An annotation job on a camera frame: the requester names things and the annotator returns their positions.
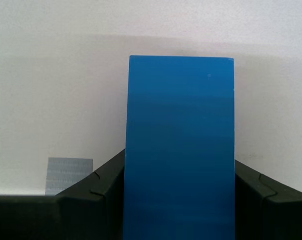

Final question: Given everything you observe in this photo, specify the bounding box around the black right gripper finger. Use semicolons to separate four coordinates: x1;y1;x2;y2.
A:
234;159;302;240
0;148;126;240

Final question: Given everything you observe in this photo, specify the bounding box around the blue rectangular block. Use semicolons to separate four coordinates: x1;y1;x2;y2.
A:
122;54;236;240

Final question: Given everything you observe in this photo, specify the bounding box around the grey tape strip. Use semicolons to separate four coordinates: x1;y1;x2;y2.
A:
44;157;94;197

